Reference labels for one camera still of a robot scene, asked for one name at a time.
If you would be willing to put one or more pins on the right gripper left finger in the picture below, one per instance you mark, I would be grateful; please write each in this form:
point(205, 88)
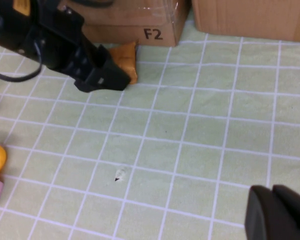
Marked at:
point(265, 217)

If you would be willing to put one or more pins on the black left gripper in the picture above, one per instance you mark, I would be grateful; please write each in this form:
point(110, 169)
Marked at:
point(50, 50)

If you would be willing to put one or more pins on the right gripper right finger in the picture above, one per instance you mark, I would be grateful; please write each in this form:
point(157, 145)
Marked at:
point(297, 207)

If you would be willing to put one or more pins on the golden brown snack packet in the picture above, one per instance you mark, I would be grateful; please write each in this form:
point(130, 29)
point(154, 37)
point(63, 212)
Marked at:
point(125, 57)

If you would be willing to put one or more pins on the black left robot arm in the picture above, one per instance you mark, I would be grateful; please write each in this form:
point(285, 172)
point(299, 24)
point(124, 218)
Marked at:
point(7, 22)

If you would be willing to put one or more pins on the cardboard box printed F2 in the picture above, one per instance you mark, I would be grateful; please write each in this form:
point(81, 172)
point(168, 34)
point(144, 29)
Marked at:
point(130, 27)

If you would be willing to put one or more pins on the green checked tablecloth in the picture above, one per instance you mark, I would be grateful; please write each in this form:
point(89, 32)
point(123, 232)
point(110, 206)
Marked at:
point(190, 137)

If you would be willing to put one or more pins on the taped plain cardboard box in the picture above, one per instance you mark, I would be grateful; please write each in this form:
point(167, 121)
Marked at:
point(252, 20)

